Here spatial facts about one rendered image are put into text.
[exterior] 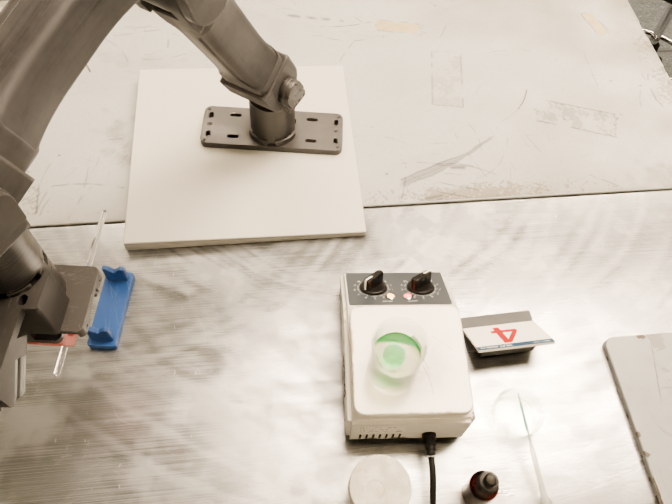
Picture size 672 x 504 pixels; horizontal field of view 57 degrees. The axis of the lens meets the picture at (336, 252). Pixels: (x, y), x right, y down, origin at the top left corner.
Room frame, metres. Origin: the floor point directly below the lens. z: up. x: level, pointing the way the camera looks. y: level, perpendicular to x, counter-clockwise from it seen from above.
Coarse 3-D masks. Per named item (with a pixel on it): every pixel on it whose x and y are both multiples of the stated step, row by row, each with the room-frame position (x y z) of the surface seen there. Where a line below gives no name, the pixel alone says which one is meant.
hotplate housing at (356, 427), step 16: (448, 288) 0.36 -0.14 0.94; (448, 304) 0.32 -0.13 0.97; (352, 400) 0.21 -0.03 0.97; (352, 416) 0.19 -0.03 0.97; (416, 416) 0.19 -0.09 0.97; (432, 416) 0.19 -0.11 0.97; (448, 416) 0.19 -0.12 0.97; (464, 416) 0.20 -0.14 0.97; (352, 432) 0.18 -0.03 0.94; (368, 432) 0.18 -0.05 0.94; (384, 432) 0.18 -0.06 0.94; (400, 432) 0.18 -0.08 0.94; (416, 432) 0.19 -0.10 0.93; (432, 432) 0.19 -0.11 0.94; (448, 432) 0.19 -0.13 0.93; (464, 432) 0.19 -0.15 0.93; (432, 448) 0.17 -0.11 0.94
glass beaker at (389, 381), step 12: (384, 324) 0.25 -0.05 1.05; (396, 324) 0.26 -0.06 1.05; (408, 324) 0.25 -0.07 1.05; (420, 324) 0.25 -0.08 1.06; (372, 336) 0.24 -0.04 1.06; (420, 336) 0.24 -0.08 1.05; (372, 348) 0.23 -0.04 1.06; (420, 348) 0.24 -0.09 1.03; (372, 360) 0.22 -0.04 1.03; (420, 360) 0.21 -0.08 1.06; (372, 372) 0.22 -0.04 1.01; (384, 372) 0.20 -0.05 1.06; (396, 372) 0.20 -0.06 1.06; (408, 372) 0.21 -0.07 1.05; (384, 384) 0.21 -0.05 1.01; (396, 384) 0.21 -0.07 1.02; (408, 384) 0.21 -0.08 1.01
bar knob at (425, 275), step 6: (426, 270) 0.37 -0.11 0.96; (414, 276) 0.36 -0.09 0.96; (420, 276) 0.36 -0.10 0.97; (426, 276) 0.36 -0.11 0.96; (408, 282) 0.36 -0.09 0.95; (414, 282) 0.35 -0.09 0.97; (420, 282) 0.35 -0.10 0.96; (426, 282) 0.36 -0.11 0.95; (408, 288) 0.35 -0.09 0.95; (414, 288) 0.35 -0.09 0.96; (420, 288) 0.35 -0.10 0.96; (426, 288) 0.35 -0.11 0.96; (432, 288) 0.35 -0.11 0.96; (420, 294) 0.34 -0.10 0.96; (426, 294) 0.34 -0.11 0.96
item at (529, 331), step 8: (488, 328) 0.33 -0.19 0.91; (496, 328) 0.33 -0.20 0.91; (504, 328) 0.32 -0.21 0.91; (512, 328) 0.32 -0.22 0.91; (520, 328) 0.32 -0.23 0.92; (528, 328) 0.32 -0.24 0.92; (536, 328) 0.32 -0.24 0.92; (472, 336) 0.31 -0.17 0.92; (480, 336) 0.31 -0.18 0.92; (488, 336) 0.31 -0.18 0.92; (496, 336) 0.31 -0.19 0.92; (504, 336) 0.31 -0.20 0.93; (512, 336) 0.31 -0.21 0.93; (520, 336) 0.31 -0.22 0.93; (528, 336) 0.31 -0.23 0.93; (536, 336) 0.31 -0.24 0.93; (544, 336) 0.31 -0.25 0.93; (480, 344) 0.29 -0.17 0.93; (488, 344) 0.29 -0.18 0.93; (496, 344) 0.29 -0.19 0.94
